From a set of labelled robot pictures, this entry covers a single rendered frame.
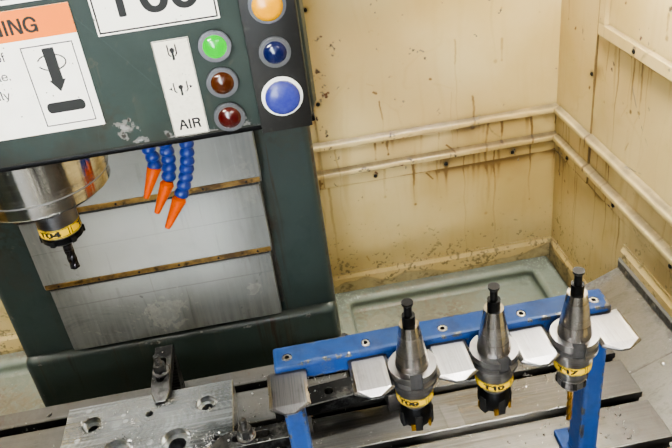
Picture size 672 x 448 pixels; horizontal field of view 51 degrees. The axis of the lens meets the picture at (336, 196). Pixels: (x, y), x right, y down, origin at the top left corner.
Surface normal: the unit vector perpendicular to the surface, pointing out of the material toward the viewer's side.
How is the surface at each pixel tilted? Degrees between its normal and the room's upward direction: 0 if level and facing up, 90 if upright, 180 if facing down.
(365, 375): 0
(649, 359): 24
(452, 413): 0
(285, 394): 0
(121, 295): 90
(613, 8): 90
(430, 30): 90
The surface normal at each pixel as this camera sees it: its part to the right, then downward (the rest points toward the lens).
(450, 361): -0.11, -0.85
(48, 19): 0.14, 0.49
